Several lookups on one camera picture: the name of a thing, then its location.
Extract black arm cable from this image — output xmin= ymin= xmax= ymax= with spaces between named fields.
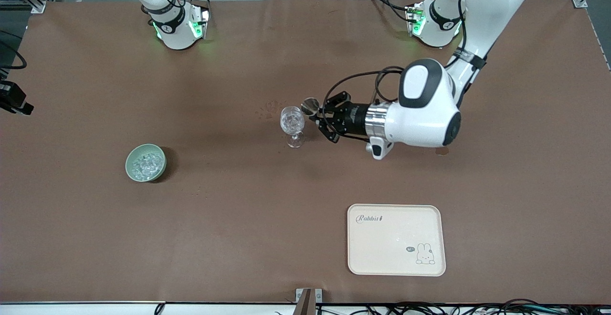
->
xmin=0 ymin=42 xmax=27 ymax=70
xmin=323 ymin=65 xmax=407 ymax=115

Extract cream rabbit print tray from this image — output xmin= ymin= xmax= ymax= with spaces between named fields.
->
xmin=347 ymin=204 xmax=447 ymax=277

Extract pale green ceramic bowl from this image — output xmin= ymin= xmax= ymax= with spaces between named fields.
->
xmin=125 ymin=144 xmax=167 ymax=182

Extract clear ice cubes pile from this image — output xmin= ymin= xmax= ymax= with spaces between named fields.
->
xmin=132 ymin=152 xmax=162 ymax=180

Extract clear stemmed wine glass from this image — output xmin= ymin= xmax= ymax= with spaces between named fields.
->
xmin=280 ymin=106 xmax=305 ymax=148

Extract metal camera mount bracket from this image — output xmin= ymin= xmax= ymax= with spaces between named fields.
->
xmin=295 ymin=288 xmax=323 ymax=315

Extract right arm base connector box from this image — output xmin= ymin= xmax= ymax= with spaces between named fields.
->
xmin=189 ymin=5 xmax=211 ymax=40

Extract brown table cover sheet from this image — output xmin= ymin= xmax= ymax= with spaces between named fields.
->
xmin=0 ymin=0 xmax=611 ymax=305

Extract steel double jigger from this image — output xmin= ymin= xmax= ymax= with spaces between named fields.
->
xmin=301 ymin=97 xmax=326 ymax=123

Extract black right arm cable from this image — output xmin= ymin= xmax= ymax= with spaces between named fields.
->
xmin=0 ymin=42 xmax=27 ymax=70

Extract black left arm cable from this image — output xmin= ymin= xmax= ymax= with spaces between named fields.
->
xmin=323 ymin=65 xmax=407 ymax=115

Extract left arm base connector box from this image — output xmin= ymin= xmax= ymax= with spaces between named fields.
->
xmin=405 ymin=3 xmax=425 ymax=37

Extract black floor cable bundle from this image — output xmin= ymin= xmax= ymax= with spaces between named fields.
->
xmin=274 ymin=300 xmax=611 ymax=315

